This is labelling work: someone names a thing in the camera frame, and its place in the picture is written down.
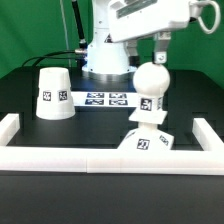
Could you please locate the white lamp base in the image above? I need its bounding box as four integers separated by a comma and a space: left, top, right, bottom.
118, 109, 174, 152

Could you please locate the white U-shaped border frame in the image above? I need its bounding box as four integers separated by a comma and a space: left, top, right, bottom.
0, 113, 224, 176

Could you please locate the black cable with connector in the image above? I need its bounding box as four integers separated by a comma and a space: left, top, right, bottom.
21, 48, 88, 68

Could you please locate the white lamp bulb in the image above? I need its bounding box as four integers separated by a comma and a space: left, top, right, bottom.
133, 62, 170, 111

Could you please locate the white lamp shade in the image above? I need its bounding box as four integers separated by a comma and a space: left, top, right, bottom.
36, 67, 75, 120

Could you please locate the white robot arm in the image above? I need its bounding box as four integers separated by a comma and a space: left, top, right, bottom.
82, 0, 201, 81

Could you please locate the white fiducial marker sheet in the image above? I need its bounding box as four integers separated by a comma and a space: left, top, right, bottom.
72, 91, 138, 108

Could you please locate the white gripper cable loop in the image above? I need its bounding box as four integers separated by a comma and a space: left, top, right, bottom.
190, 0, 222, 35

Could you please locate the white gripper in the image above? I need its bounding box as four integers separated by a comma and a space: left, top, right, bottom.
108, 0, 201, 66

